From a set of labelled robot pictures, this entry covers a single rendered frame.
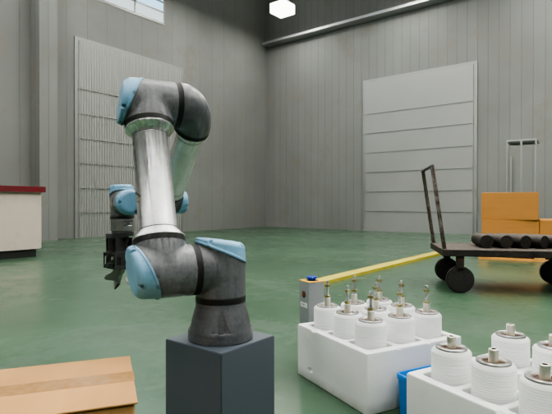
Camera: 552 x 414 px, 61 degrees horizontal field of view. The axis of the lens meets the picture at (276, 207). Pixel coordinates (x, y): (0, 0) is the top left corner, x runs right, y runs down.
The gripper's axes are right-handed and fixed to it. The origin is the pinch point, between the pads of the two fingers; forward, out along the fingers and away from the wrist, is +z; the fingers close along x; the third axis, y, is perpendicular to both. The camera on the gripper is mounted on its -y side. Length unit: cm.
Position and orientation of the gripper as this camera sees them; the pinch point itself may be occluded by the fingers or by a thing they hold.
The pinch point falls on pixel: (129, 292)
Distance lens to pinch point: 164.5
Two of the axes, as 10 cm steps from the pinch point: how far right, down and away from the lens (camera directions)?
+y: -6.3, 0.3, -7.8
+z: 0.2, 10.0, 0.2
